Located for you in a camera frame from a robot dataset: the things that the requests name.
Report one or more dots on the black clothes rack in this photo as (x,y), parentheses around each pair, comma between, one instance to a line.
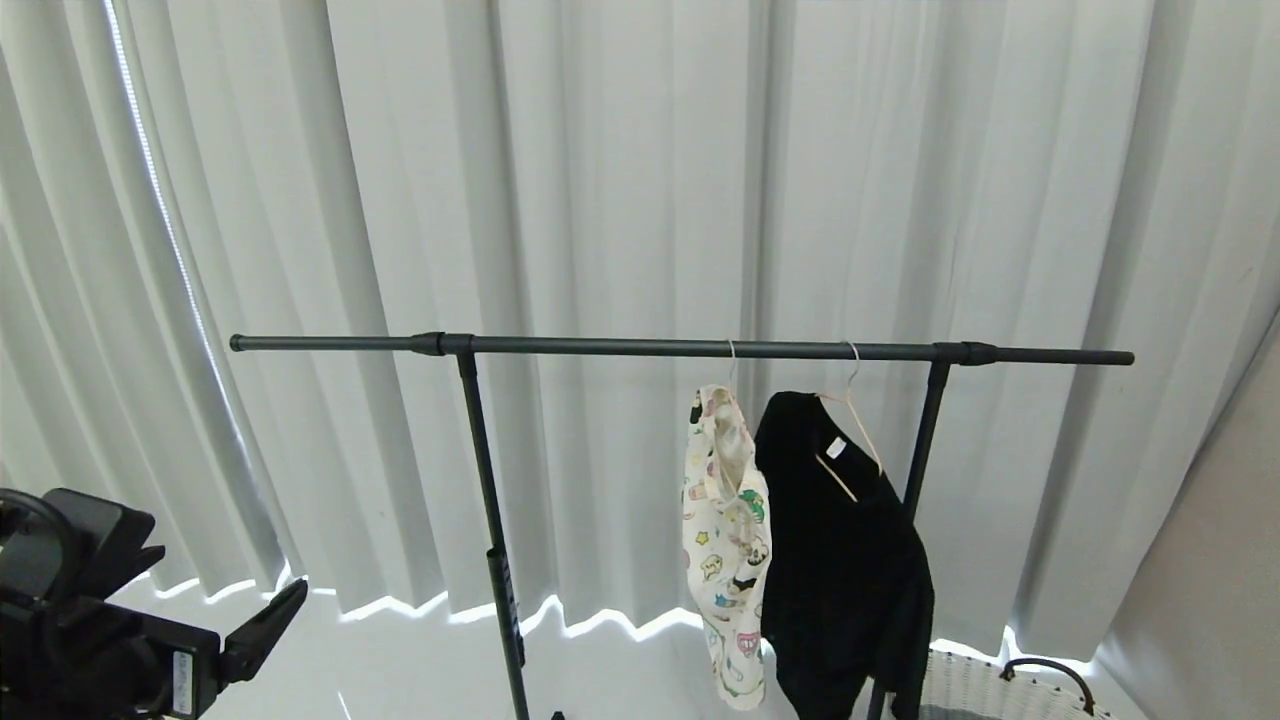
(600,347)

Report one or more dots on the pink clothes hanger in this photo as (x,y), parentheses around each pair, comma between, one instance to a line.
(732,360)
(852,410)

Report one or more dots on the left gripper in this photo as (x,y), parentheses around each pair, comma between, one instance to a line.
(100,660)

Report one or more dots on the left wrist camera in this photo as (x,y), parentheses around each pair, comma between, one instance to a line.
(100,545)

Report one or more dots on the cream printed garment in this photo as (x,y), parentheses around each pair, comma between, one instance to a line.
(725,580)

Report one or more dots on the black garment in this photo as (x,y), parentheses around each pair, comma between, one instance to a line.
(850,600)

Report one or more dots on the white laundry basket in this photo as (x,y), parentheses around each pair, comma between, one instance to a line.
(960,690)

